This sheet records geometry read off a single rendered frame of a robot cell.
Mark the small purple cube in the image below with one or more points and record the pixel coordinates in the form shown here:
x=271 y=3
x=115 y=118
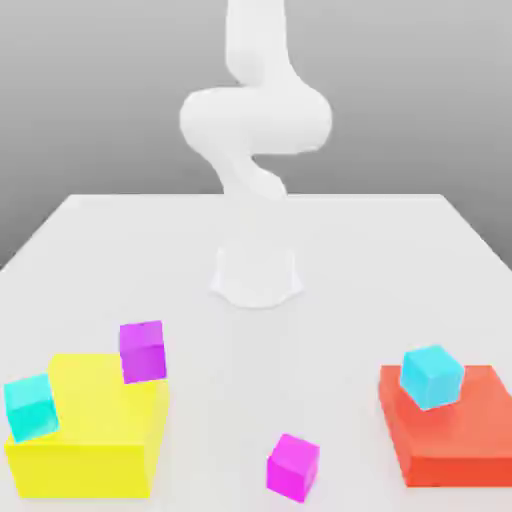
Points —
x=142 y=352

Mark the large yellow box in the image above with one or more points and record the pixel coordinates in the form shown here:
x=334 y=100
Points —
x=100 y=432

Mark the small turquoise cube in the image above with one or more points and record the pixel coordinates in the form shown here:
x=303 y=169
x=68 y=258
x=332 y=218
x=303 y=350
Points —
x=30 y=408

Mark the small light blue cube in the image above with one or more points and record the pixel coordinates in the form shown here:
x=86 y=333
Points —
x=432 y=378

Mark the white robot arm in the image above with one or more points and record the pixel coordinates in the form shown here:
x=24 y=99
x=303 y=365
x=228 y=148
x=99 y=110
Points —
x=256 y=120

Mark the large orange box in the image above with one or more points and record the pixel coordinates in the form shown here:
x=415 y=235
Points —
x=460 y=436

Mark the small magenta cube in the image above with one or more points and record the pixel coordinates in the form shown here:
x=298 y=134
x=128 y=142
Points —
x=292 y=466

